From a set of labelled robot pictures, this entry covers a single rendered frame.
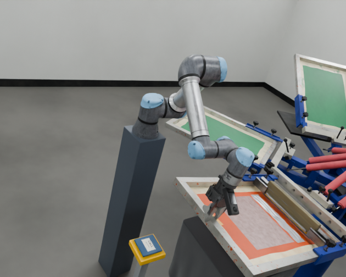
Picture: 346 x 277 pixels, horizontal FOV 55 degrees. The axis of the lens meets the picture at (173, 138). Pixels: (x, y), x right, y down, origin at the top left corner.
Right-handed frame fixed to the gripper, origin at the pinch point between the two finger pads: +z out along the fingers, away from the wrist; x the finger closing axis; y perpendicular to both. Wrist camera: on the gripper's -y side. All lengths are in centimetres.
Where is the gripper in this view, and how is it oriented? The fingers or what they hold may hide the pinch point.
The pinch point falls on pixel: (211, 220)
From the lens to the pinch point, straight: 149.3
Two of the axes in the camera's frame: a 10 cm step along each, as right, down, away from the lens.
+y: -4.9, -5.5, 6.8
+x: -7.7, -0.8, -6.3
